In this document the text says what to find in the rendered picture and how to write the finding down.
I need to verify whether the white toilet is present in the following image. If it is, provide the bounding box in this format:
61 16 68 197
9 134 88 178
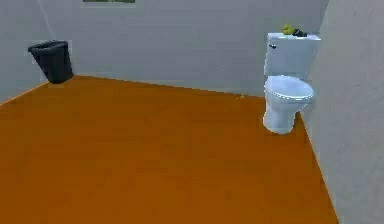
262 31 322 135

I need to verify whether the yellow-green small object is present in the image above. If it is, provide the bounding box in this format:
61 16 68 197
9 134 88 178
281 23 296 36

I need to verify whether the framed green picture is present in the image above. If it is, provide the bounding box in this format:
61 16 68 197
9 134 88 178
80 0 137 8

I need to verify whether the black waste bin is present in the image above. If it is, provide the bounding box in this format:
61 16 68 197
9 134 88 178
27 40 75 85

